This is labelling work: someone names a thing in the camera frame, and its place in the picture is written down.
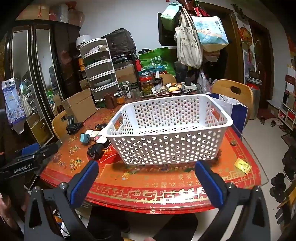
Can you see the black charger plug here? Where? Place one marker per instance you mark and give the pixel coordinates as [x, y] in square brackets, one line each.
[95, 151]

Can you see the open cardboard box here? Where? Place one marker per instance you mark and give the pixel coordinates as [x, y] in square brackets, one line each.
[78, 104]

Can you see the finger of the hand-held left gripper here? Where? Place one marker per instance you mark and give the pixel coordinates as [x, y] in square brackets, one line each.
[29, 148]
[47, 150]

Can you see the white shoe shelf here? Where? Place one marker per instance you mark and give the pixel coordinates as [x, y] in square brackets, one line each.
[288, 111]

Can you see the small white charger plug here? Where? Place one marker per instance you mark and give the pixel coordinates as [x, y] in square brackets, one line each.
[93, 134]

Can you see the teal charger plug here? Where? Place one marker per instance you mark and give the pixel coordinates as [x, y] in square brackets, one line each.
[85, 138]

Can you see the white power strip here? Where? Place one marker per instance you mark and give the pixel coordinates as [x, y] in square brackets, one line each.
[189, 87]

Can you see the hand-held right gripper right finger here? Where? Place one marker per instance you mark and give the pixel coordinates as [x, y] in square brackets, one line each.
[208, 185]

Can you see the blue and white printed bag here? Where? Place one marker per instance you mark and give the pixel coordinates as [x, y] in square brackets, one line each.
[12, 104]

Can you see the glass jar with red lid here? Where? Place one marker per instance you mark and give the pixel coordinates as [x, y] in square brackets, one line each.
[146, 84]

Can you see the brown printed cardboard box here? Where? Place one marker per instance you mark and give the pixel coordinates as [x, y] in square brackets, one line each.
[126, 74]

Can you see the black plastic bag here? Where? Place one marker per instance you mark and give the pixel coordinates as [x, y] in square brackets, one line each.
[120, 44]

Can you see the white plastic drawer unit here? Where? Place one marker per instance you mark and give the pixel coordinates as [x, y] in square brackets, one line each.
[99, 67]

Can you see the small jar with orange contents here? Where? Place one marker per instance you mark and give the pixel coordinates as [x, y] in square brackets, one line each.
[119, 99]

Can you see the beige canvas tote bag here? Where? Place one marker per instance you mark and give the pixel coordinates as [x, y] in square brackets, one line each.
[188, 48]

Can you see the green paper bag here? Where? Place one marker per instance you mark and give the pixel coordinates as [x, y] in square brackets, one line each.
[170, 15]

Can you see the white perforated plastic basket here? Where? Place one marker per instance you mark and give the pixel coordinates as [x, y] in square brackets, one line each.
[161, 148]

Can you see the large jar with red lid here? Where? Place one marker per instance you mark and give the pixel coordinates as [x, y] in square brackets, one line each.
[254, 97]

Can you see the white charger with black face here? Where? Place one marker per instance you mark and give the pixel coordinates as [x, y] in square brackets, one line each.
[106, 144]

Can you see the brass coin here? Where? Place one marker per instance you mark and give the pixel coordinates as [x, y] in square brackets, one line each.
[233, 143]

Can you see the brown ceramic cup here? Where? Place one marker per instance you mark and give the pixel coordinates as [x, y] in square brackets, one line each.
[109, 101]

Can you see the green shopping bag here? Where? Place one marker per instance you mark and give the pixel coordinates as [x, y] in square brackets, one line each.
[159, 60]

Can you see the dark sandals pair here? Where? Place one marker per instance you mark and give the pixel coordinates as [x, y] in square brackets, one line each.
[289, 162]

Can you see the clear plastic bag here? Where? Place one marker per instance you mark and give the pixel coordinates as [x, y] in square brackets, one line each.
[204, 82]

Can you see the white and blue paper bag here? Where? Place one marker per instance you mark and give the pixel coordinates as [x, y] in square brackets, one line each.
[238, 113]

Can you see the illustrated blue tote bag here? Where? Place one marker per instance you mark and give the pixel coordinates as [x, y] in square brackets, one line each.
[208, 31]

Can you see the dark wooden glass cabinet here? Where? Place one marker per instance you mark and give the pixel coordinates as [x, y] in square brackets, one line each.
[67, 58]

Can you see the white round appliance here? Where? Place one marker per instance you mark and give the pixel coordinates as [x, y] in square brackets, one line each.
[83, 41]

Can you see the black sandals pair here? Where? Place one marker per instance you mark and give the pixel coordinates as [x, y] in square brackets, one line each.
[277, 185]

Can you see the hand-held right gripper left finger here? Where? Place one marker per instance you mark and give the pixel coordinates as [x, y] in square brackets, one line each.
[83, 185]

